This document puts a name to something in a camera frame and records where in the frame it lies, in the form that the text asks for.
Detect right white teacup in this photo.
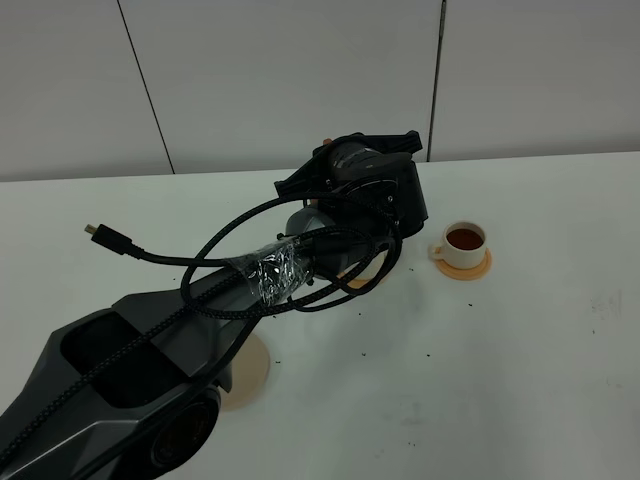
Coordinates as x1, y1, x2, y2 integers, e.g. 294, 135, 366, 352
428, 221, 487, 270

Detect right orange cup coaster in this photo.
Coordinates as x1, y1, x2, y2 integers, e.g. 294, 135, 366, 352
435, 249, 493, 281

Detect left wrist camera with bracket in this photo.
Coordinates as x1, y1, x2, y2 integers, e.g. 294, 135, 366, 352
390, 160, 428, 238

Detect brown clay teapot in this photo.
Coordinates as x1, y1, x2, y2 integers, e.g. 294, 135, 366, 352
305, 138, 332, 207

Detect large beige round coaster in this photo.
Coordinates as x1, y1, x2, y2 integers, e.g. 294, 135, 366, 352
220, 333, 271, 412

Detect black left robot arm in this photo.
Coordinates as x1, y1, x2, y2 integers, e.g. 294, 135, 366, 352
1, 131, 428, 479

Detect orange cup coaster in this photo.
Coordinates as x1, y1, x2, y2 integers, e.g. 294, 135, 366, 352
435, 249, 493, 281
339, 251, 391, 290

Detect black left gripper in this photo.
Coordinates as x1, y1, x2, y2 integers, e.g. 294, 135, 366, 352
274, 130, 423, 197

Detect left orange cup coaster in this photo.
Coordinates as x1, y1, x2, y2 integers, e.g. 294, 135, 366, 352
339, 251, 391, 290

